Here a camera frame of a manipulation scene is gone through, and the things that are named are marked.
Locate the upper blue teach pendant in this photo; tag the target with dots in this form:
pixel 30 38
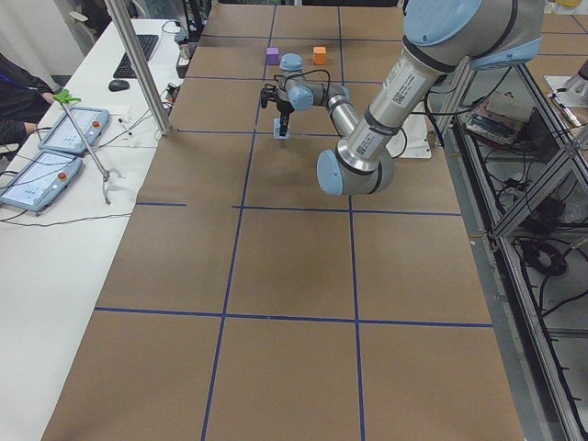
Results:
pixel 63 136

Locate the green handled reacher grabber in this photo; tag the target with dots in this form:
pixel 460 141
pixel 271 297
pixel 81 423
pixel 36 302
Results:
pixel 64 98

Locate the blue block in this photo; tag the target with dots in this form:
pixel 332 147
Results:
pixel 276 131

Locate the seated person in black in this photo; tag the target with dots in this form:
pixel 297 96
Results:
pixel 25 99

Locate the lower blue teach pendant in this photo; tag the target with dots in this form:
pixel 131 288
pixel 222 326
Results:
pixel 39 183

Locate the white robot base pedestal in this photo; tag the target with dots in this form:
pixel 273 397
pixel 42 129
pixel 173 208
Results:
pixel 411 142

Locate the black computer mouse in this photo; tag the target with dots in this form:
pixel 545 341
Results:
pixel 117 85

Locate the blue teach pendant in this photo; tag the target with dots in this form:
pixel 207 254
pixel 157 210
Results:
pixel 39 183
pixel 63 136

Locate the aluminium side rack frame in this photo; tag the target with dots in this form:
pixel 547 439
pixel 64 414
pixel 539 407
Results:
pixel 529 201

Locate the orange block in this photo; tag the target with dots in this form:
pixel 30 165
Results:
pixel 319 55

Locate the aluminium frame post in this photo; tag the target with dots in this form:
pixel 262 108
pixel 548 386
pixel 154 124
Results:
pixel 122 22

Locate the stack of books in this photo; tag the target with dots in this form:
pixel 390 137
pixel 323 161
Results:
pixel 499 117

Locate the purple block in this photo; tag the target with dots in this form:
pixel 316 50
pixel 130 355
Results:
pixel 272 56

